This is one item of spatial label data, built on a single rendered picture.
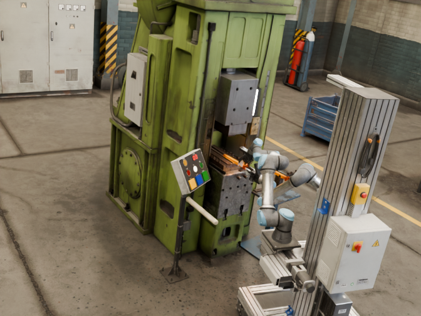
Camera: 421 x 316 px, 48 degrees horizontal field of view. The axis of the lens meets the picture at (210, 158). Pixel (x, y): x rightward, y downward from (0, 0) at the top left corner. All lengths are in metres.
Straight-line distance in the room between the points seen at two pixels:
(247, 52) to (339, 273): 2.01
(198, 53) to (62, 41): 5.24
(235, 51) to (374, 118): 1.52
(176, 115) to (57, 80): 4.97
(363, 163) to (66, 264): 2.74
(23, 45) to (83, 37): 1.04
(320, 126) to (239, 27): 4.36
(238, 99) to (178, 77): 0.58
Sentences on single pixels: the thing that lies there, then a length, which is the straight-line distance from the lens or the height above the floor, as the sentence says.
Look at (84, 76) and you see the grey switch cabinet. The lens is 9.15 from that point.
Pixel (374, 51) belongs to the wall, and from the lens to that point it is 12.67.
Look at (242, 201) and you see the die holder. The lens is 4.49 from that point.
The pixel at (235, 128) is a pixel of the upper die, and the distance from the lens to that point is 4.13.
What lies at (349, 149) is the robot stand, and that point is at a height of 1.68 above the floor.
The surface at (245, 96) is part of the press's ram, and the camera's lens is 4.08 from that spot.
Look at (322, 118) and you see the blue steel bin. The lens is 8.11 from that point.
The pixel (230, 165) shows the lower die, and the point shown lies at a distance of 4.26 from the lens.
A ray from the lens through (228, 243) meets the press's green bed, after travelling 4.68.
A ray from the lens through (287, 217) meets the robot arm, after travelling 3.46.
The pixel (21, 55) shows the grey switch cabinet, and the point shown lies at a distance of 8.73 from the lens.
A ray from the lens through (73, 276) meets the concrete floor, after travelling 4.37.
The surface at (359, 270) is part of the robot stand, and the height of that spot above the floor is 0.93.
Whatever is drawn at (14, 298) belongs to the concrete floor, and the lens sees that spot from 4.21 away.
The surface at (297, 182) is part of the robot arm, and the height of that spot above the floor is 1.16.
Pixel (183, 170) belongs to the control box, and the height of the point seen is 1.12.
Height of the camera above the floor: 2.68
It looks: 23 degrees down
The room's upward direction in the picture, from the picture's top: 8 degrees clockwise
